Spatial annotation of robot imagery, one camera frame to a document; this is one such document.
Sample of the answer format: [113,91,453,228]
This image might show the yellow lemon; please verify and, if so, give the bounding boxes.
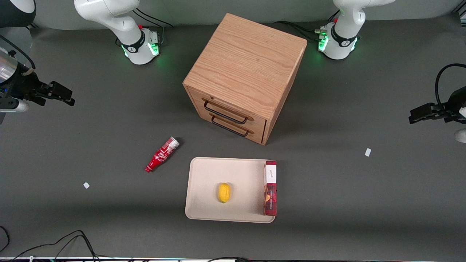
[218,183,232,204]

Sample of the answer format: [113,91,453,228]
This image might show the red snack box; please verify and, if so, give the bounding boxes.
[263,160,277,217]

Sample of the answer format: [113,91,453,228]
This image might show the black drawer handle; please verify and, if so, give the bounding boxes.
[203,98,254,125]
[210,115,254,138]

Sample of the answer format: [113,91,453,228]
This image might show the wooden drawer cabinet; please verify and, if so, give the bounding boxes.
[183,13,308,146]

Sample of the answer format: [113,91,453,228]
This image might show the black base cables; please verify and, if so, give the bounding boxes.
[132,7,174,28]
[273,10,341,41]

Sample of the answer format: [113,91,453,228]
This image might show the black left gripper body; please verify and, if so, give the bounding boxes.
[447,87,466,123]

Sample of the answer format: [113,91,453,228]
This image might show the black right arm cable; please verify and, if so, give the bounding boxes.
[0,35,36,76]

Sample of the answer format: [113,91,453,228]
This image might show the red coke bottle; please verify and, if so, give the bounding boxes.
[145,136,180,173]

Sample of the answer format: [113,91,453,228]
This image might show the black left base cables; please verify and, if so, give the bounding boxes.
[273,10,341,41]

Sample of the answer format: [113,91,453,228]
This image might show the short black table-edge cable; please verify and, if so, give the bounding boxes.
[207,256,252,262]

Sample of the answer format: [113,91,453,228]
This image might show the black looped cable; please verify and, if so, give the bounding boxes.
[0,226,10,254]

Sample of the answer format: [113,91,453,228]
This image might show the long black table-edge cable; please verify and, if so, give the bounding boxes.
[11,230,101,261]

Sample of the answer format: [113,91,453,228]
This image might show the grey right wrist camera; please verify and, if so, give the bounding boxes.
[0,98,30,113]

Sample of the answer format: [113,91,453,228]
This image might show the beige plastic tray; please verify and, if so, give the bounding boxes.
[185,157,277,223]

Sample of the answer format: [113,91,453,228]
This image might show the black right base cables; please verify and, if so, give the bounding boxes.
[132,7,174,28]

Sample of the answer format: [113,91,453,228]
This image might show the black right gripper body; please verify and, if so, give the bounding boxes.
[0,69,50,107]

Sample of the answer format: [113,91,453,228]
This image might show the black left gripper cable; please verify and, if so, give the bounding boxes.
[435,63,466,110]

